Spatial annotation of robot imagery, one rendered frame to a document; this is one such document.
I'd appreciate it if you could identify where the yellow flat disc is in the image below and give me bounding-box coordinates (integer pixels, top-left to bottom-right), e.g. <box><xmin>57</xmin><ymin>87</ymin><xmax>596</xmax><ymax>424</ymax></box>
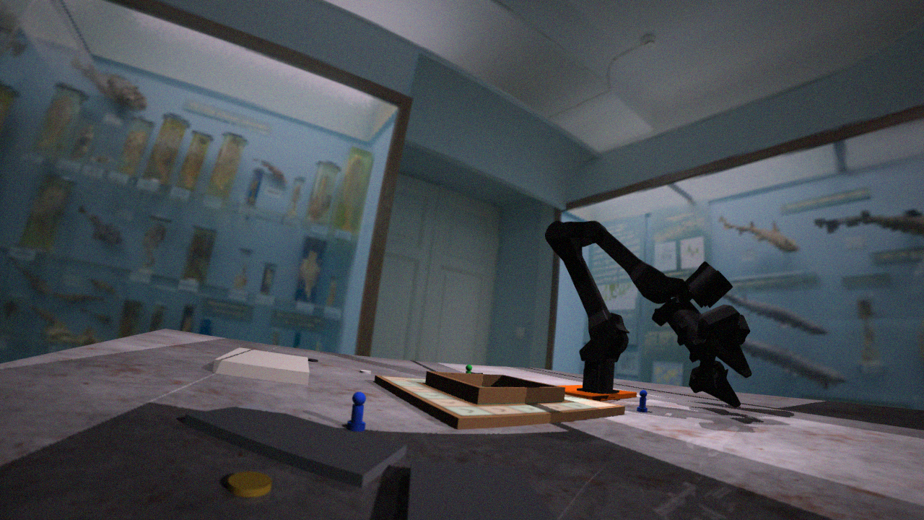
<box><xmin>227</xmin><ymin>472</ymin><xmax>272</xmax><ymax>497</ymax></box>

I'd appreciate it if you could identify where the blue game pawn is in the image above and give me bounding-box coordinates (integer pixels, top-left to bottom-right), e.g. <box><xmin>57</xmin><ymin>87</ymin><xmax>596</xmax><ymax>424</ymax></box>
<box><xmin>347</xmin><ymin>392</ymin><xmax>366</xmax><ymax>432</ymax></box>
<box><xmin>637</xmin><ymin>390</ymin><xmax>648</xmax><ymax>412</ymax></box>

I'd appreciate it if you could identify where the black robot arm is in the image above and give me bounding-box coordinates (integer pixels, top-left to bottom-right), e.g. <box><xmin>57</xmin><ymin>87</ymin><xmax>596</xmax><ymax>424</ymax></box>
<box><xmin>545</xmin><ymin>220</ymin><xmax>733</xmax><ymax>394</ymax></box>

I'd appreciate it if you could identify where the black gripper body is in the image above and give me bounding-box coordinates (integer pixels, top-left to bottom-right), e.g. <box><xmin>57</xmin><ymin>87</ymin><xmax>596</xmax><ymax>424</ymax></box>
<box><xmin>675</xmin><ymin>305</ymin><xmax>740</xmax><ymax>393</ymax></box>

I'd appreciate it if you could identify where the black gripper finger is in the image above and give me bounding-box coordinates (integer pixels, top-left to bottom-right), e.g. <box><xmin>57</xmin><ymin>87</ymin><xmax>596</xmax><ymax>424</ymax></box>
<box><xmin>705</xmin><ymin>322</ymin><xmax>752</xmax><ymax>378</ymax></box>
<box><xmin>697</xmin><ymin>369</ymin><xmax>741</xmax><ymax>407</ymax></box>

